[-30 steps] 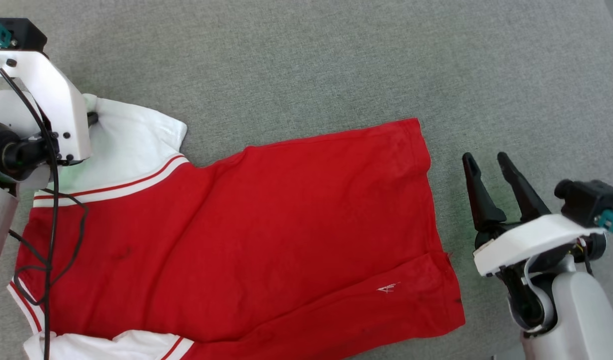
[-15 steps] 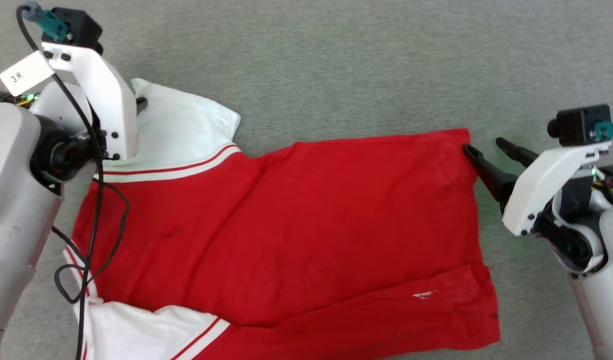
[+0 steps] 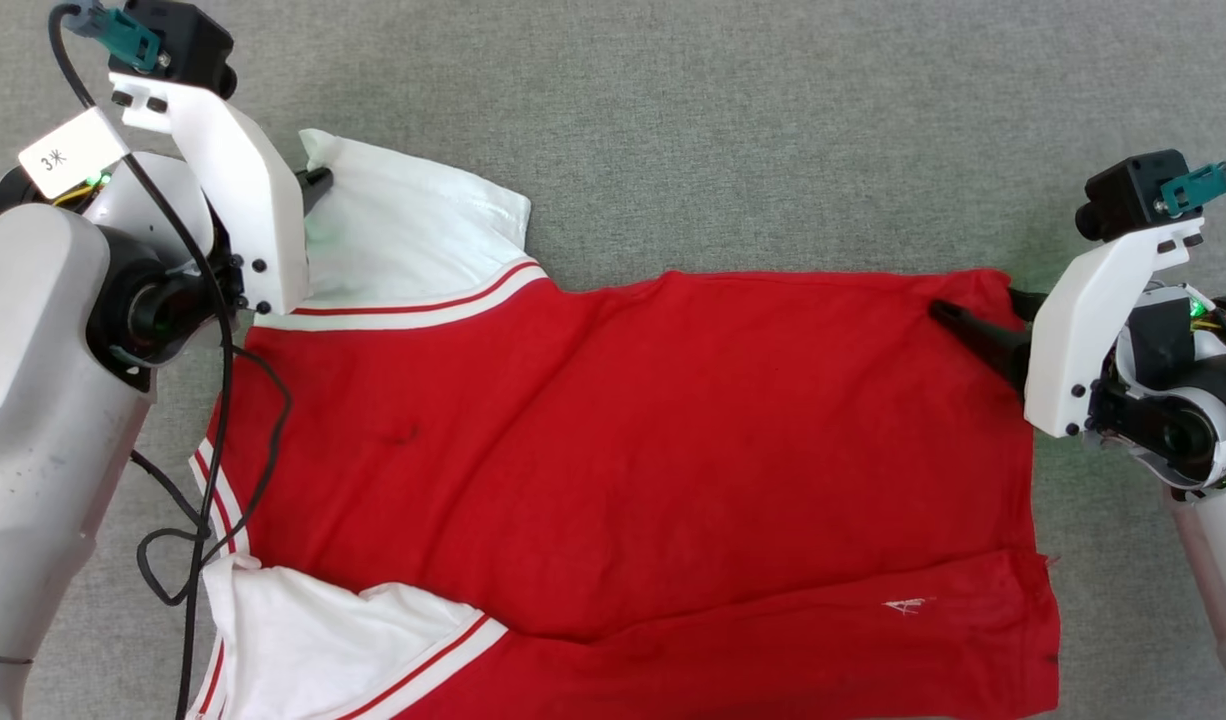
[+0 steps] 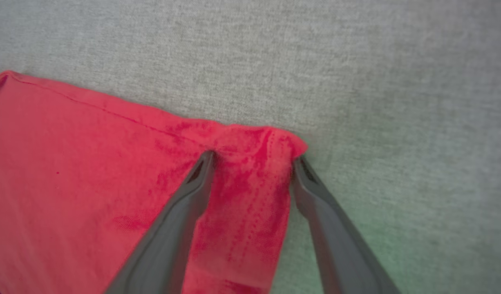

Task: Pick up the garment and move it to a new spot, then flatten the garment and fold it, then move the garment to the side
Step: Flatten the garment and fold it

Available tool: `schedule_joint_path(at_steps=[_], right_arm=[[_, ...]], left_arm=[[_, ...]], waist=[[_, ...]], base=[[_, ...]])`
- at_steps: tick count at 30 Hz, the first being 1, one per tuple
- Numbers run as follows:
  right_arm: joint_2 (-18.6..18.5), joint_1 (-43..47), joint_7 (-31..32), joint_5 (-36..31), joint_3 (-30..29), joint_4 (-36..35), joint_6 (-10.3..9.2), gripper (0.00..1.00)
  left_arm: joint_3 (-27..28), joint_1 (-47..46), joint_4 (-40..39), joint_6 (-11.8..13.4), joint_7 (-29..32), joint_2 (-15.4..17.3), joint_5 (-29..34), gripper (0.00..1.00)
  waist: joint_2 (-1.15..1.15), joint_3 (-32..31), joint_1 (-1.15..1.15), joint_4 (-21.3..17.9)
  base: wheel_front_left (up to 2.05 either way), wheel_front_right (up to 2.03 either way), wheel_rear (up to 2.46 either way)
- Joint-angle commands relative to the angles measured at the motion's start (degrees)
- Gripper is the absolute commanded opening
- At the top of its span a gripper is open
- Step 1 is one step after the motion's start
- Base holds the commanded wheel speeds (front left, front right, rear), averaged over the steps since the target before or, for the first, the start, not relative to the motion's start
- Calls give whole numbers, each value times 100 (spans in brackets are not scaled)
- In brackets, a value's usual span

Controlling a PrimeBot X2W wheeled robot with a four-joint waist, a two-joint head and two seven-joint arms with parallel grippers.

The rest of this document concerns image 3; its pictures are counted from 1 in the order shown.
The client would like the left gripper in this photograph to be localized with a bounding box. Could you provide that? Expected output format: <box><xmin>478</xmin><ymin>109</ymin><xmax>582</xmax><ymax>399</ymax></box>
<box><xmin>0</xmin><ymin>150</ymin><xmax>335</xmax><ymax>317</ymax></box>

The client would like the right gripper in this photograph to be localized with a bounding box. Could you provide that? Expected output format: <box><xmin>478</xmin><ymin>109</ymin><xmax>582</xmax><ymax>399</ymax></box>
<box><xmin>927</xmin><ymin>283</ymin><xmax>1226</xmax><ymax>394</ymax></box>

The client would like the red and white jersey shirt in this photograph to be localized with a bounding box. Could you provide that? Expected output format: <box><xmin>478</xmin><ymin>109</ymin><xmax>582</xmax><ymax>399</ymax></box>
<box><xmin>185</xmin><ymin>127</ymin><xmax>1063</xmax><ymax>720</ymax></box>

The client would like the grey fabric sofa seat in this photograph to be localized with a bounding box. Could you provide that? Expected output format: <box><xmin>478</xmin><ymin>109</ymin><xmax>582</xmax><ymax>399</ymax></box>
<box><xmin>0</xmin><ymin>0</ymin><xmax>1226</xmax><ymax>720</ymax></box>

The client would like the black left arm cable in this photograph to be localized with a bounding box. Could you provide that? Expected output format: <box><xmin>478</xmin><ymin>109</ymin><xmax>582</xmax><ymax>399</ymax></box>
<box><xmin>47</xmin><ymin>2</ymin><xmax>295</xmax><ymax>720</ymax></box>

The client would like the teal right camera plug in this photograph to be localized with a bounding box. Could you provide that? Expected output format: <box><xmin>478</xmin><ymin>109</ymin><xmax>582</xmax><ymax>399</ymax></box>
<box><xmin>1160</xmin><ymin>152</ymin><xmax>1226</xmax><ymax>217</ymax></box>

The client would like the teal camera plug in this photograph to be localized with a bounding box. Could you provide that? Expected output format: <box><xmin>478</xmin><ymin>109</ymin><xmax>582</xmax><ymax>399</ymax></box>
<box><xmin>1160</xmin><ymin>152</ymin><xmax>1226</xmax><ymax>217</ymax></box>
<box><xmin>72</xmin><ymin>1</ymin><xmax>165</xmax><ymax>74</ymax></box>

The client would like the teal left camera plug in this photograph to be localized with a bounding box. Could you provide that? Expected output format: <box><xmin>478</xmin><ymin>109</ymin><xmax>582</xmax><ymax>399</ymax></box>
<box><xmin>72</xmin><ymin>1</ymin><xmax>165</xmax><ymax>74</ymax></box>

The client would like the white cable label tag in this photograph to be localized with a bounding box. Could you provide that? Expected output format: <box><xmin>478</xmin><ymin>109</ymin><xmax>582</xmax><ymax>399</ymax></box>
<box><xmin>17</xmin><ymin>106</ymin><xmax>131</xmax><ymax>200</ymax></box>

